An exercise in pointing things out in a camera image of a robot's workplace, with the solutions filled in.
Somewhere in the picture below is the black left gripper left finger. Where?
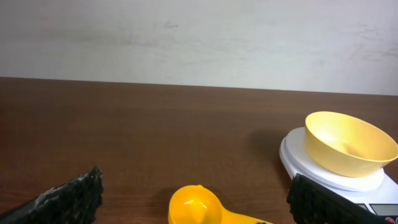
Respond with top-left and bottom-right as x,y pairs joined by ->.
1,167 -> 104,224

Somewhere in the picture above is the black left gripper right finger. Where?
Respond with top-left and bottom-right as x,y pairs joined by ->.
287,174 -> 389,224

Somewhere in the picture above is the yellow plastic measuring scoop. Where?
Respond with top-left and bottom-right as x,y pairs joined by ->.
168,185 -> 269,224

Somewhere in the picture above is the yellow plastic bowl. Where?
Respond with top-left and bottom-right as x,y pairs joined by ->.
304,111 -> 397,177

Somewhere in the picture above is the white digital kitchen scale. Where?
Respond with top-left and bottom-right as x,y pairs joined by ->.
279,127 -> 397,223

